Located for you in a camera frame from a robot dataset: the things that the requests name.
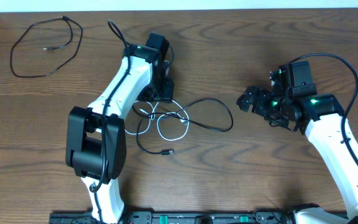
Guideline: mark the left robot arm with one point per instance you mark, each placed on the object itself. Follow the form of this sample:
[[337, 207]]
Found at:
[[96, 137]]

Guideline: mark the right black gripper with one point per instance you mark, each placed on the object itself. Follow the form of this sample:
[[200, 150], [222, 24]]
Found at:
[[250, 96]]

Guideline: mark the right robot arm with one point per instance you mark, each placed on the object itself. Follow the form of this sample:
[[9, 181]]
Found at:
[[320, 117]]

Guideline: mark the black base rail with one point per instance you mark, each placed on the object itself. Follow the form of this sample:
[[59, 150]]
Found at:
[[148, 217]]

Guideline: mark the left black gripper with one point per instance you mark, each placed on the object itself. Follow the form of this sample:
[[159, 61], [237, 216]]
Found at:
[[161, 93]]

